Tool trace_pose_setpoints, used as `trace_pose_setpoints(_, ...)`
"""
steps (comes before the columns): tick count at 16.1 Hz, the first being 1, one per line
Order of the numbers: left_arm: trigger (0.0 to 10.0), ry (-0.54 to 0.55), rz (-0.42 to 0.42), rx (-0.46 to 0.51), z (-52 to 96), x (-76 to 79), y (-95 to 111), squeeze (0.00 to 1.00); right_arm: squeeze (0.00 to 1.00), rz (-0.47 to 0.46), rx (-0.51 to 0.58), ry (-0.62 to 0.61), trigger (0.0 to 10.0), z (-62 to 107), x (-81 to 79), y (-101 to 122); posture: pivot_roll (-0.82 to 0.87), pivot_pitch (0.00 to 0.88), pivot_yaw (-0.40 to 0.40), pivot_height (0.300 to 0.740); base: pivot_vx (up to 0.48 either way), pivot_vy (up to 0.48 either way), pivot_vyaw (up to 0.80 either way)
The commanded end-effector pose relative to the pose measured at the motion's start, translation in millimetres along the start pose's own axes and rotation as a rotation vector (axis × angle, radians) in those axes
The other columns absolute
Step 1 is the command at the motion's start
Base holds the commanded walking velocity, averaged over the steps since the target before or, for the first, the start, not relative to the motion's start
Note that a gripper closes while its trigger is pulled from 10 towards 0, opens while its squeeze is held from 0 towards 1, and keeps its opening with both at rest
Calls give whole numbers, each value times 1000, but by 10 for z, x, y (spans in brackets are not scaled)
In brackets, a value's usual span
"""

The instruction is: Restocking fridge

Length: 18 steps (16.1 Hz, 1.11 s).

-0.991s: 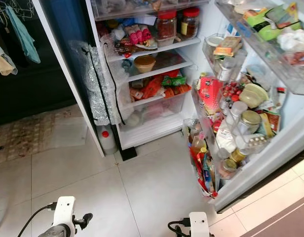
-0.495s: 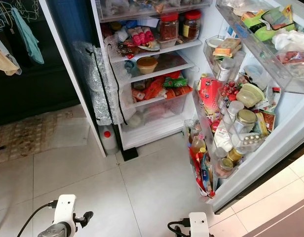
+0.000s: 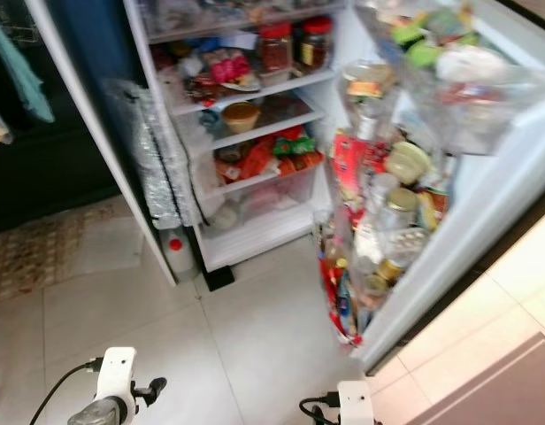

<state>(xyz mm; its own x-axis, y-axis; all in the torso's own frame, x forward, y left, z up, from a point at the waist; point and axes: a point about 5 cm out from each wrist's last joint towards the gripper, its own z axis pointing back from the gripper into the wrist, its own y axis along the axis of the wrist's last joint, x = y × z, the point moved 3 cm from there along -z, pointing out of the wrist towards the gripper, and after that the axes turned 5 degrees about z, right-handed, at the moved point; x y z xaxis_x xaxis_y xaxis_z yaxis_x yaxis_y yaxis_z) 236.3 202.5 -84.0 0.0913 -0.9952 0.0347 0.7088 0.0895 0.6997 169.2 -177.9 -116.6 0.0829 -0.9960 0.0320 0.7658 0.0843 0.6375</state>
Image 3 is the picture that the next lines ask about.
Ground fridge door with shelves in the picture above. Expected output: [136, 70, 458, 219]
[312, 0, 545, 377]

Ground dark blue fridge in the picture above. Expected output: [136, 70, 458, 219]
[42, 0, 545, 377]

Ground patterned brown rug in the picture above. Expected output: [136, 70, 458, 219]
[0, 197, 142, 304]

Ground clear vegetable drawer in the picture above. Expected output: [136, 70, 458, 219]
[195, 164, 325, 240]

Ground red carton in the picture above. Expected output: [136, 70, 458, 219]
[330, 128, 369, 209]

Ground beige lid glass jar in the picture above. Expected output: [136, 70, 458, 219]
[383, 140, 434, 187]

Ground red snack bag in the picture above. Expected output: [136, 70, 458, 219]
[235, 140, 278, 181]

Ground green snack pack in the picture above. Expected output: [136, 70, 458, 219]
[272, 133, 318, 160]

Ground clear bottle white cap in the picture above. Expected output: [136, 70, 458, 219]
[197, 108, 225, 141]

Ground pink snack pack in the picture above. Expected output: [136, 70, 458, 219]
[200, 47, 263, 94]

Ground teal towel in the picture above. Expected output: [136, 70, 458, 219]
[0, 21, 57, 125]

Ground red lid jar dark contents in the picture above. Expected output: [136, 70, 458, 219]
[257, 21, 296, 76]

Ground red lid jar yellow label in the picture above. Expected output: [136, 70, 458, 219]
[297, 15, 335, 72]

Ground white plastic bag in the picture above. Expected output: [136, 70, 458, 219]
[434, 42, 512, 87]

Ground clear chiller drawer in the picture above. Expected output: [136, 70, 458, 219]
[142, 0, 349, 38]

